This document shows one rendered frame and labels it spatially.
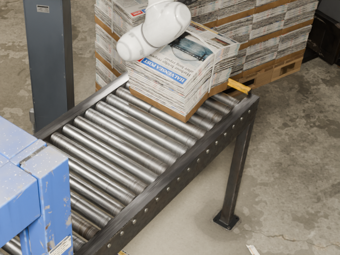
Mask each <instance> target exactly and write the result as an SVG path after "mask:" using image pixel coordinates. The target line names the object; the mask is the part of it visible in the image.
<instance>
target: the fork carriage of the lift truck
mask: <svg viewBox="0 0 340 255"><path fill-rule="evenodd" d="M314 14H315V15H314V17H313V18H314V20H313V24H311V25H312V28H311V31H310V33H309V36H308V39H307V45H306V47H305V48H308V47H309V48H311V49H312V50H314V51H315V52H317V53H318V55H317V56H318V57H320V58H321V59H323V60H324V61H326V62H327V63H329V64H330V65H333V64H334V63H335V64H336V63H337V60H338V56H339V53H340V22H338V21H336V20H335V19H333V18H331V17H330V16H328V15H326V14H325V13H323V12H322V11H320V10H318V9H316V10H315V13H314Z"/></svg>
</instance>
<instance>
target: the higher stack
mask: <svg viewBox="0 0 340 255"><path fill-rule="evenodd" d="M287 4H288V8H287V11H286V14H285V17H284V23H283V29H285V28H288V27H291V26H294V25H297V24H300V23H302V22H305V21H308V20H311V19H313V17H314V15H315V14H314V13H315V10H316V9H317V5H318V0H297V1H294V2H291V3H287ZM311 28H312V25H308V26H305V27H302V28H299V29H297V30H294V31H291V32H288V33H286V34H283V35H280V37H279V38H280V39H279V45H278V50H277V54H276V57H275V59H279V58H281V57H284V56H286V55H289V54H291V53H294V52H297V51H299V50H302V49H305V47H306V45H307V39H308V36H309V33H310V31H311ZM303 56H304V54H300V55H298V56H295V57H293V58H290V59H288V60H285V61H283V62H280V63H278V64H275V65H273V72H272V76H271V81H270V82H272V81H275V80H277V79H280V78H282V77H285V76H287V75H289V74H292V73H294V72H297V71H299V70H300V67H301V63H302V60H303Z"/></svg>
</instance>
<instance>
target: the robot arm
mask: <svg viewBox="0 0 340 255"><path fill-rule="evenodd" d="M196 1H198V0H177V1H176V2H175V1H174V0H148V6H147V8H146V10H145V12H146V17H145V22H143V23H141V24H140V25H138V26H136V27H134V28H132V29H131V30H130V31H128V32H127V33H125V34H124V35H123V36H122V37H121V38H120V39H119V40H118V42H117V44H116V49H117V52H118V54H119V55H120V57H121V58H122V59H123V60H125V61H128V62H129V61H137V60H140V59H142V58H144V57H146V56H149V55H150V54H152V53H153V52H155V51H156V50H157V49H158V48H160V47H161V46H163V45H167V44H175V45H179V44H180V40H181V39H183V38H185V37H186V36H188V35H190V33H188V32H186V30H187V28H188V27H189V25H190V23H191V13H190V10H189V9H188V7H187V5H190V4H192V3H194V2H196Z"/></svg>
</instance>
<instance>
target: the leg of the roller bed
mask: <svg viewBox="0 0 340 255"><path fill-rule="evenodd" d="M253 124H254V120H253V121H252V122H251V123H250V124H249V125H248V126H247V127H246V128H245V129H244V130H243V131H242V132H241V133H240V134H239V135H238V136H237V137H236V142H235V147H234V152H233V157H232V162H231V167H230V174H229V177H228V183H227V188H226V193H225V198H224V202H223V207H222V212H221V217H220V220H222V221H224V222H225V223H227V224H228V223H229V222H230V221H231V220H232V219H233V215H234V210H235V205H236V201H237V196H238V192H239V187H240V183H241V178H242V174H243V169H244V165H245V160H246V156H247V151H248V147H249V142H250V138H251V133H252V128H253Z"/></svg>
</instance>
